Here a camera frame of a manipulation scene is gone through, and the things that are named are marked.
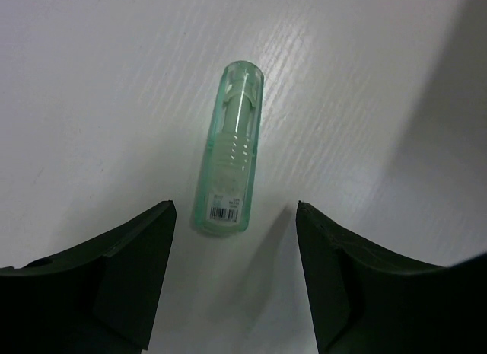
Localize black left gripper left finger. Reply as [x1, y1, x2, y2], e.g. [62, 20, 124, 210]
[1, 201, 177, 353]

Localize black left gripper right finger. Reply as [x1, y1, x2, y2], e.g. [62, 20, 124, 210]
[296, 202, 486, 353]

